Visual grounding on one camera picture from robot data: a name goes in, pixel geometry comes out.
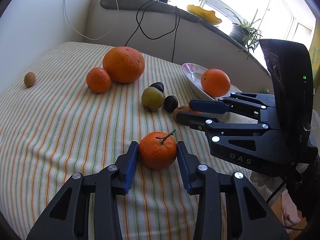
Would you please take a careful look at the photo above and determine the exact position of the medium orange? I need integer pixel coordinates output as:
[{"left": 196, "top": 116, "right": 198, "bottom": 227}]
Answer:
[{"left": 201, "top": 69, "right": 231, "bottom": 97}]

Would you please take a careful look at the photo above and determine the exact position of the dark plum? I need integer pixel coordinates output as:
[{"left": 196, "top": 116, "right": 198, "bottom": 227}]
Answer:
[
  {"left": 150, "top": 82, "right": 164, "bottom": 93},
  {"left": 163, "top": 95, "right": 178, "bottom": 113}
]

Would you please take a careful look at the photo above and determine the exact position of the mandarin with stem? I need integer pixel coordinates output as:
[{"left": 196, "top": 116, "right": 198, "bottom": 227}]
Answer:
[{"left": 138, "top": 130, "right": 177, "bottom": 171}]

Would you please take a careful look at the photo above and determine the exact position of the green round fruit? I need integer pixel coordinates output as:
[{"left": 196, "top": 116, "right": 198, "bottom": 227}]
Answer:
[{"left": 141, "top": 87, "right": 165, "bottom": 112}]

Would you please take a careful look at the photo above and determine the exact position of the large orange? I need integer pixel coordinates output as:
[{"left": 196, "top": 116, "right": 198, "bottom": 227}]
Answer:
[{"left": 103, "top": 47, "right": 145, "bottom": 83}]

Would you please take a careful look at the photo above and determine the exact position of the small mandarin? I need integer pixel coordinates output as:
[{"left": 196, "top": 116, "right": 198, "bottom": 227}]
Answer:
[{"left": 86, "top": 67, "right": 112, "bottom": 94}]

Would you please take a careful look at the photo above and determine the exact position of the small brown fruit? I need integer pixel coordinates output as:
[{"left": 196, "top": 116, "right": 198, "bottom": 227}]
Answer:
[{"left": 172, "top": 106, "right": 201, "bottom": 121}]

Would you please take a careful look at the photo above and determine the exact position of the right hand white glove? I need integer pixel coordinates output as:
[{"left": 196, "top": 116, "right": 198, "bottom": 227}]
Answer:
[{"left": 250, "top": 163, "right": 308, "bottom": 191}]

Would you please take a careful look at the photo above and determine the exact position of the floral white plate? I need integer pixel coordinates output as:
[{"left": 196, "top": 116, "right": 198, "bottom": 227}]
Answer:
[{"left": 182, "top": 63, "right": 240, "bottom": 101}]

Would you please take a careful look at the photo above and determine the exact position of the potted spider plant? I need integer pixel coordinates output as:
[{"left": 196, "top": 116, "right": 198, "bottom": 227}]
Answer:
[{"left": 225, "top": 8, "right": 262, "bottom": 59}]

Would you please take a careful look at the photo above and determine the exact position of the yellow bowl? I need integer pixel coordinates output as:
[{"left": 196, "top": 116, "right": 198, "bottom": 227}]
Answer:
[{"left": 187, "top": 4, "right": 222, "bottom": 25}]

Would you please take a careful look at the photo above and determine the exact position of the striped tablecloth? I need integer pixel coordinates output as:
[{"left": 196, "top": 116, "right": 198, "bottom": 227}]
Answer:
[{"left": 1, "top": 42, "right": 252, "bottom": 239}]

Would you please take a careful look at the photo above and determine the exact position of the brown kiwi fruit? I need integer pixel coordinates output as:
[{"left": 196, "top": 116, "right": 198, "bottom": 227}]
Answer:
[{"left": 24, "top": 72, "right": 36, "bottom": 88}]

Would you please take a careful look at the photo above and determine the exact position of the grey sill cushion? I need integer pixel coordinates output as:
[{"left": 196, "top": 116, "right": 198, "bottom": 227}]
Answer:
[{"left": 100, "top": 0, "right": 270, "bottom": 77}]

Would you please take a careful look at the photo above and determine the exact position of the right black camera box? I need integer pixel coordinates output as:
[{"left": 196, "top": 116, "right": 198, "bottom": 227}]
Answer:
[{"left": 259, "top": 38, "right": 313, "bottom": 152}]

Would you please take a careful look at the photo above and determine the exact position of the black cable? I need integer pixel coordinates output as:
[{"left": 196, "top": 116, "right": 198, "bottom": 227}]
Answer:
[{"left": 124, "top": 0, "right": 181, "bottom": 63}]

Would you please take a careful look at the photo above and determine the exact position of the white cable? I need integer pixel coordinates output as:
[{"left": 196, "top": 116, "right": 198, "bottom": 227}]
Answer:
[{"left": 62, "top": 0, "right": 119, "bottom": 41}]

